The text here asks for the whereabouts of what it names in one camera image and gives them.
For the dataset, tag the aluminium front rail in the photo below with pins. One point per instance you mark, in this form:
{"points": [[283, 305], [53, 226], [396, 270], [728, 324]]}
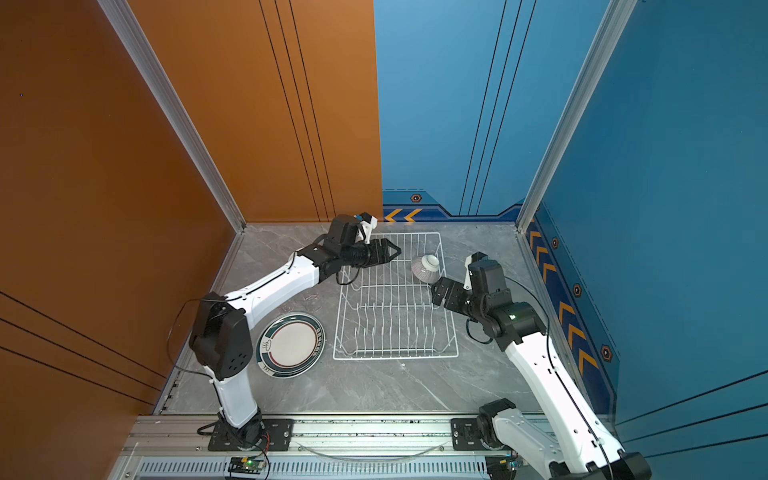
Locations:
{"points": [[323, 446]]}

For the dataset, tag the green circuit board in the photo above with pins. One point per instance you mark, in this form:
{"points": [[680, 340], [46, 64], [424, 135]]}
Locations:
{"points": [[247, 466]]}

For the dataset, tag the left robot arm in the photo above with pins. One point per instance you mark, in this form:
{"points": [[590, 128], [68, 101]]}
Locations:
{"points": [[221, 333]]}

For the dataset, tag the striped bowl white base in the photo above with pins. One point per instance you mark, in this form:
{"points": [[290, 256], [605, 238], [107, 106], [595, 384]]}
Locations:
{"points": [[426, 268]]}

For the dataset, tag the right small circuit board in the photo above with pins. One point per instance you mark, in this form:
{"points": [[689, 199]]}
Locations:
{"points": [[503, 467]]}

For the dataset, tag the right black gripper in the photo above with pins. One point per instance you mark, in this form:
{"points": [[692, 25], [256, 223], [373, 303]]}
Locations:
{"points": [[454, 289]]}

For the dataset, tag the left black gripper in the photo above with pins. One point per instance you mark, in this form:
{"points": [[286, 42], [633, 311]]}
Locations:
{"points": [[383, 256]]}

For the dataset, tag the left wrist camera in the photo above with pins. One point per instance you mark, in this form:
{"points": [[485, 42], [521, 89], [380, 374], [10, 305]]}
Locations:
{"points": [[366, 224]]}

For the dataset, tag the white wire dish rack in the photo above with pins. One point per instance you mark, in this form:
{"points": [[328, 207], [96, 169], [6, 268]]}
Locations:
{"points": [[386, 313]]}

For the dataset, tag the green red rimmed plate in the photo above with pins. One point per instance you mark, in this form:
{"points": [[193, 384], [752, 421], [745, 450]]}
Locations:
{"points": [[291, 345]]}

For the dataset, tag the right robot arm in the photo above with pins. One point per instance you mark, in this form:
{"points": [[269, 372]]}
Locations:
{"points": [[580, 446]]}

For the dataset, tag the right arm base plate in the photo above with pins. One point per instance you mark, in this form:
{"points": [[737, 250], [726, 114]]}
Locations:
{"points": [[466, 435]]}

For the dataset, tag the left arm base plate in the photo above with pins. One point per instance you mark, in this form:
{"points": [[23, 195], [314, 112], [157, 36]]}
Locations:
{"points": [[260, 434]]}

